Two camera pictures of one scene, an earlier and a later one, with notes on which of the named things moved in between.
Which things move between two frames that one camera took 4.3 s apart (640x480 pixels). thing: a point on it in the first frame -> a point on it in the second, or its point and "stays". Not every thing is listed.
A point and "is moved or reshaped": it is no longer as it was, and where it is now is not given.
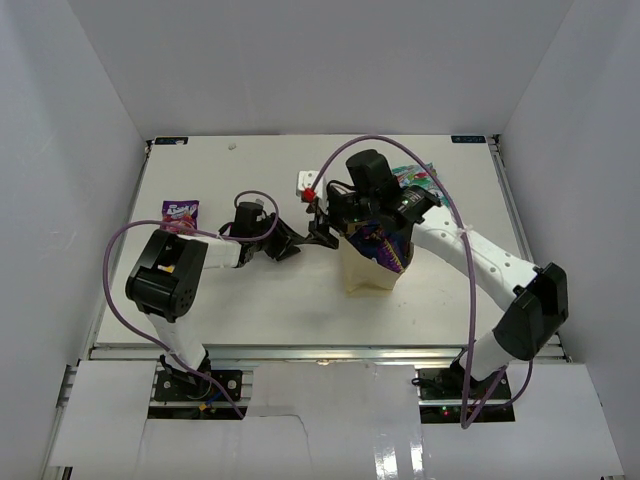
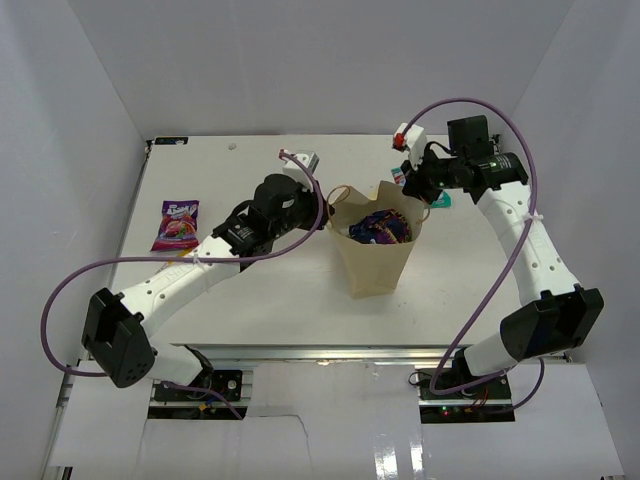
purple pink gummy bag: [181, 212] stays
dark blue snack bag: [389, 250] is moved or reshaped
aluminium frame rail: [302, 354] stays
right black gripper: [320, 226] -> [415, 181]
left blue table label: [170, 140] stays
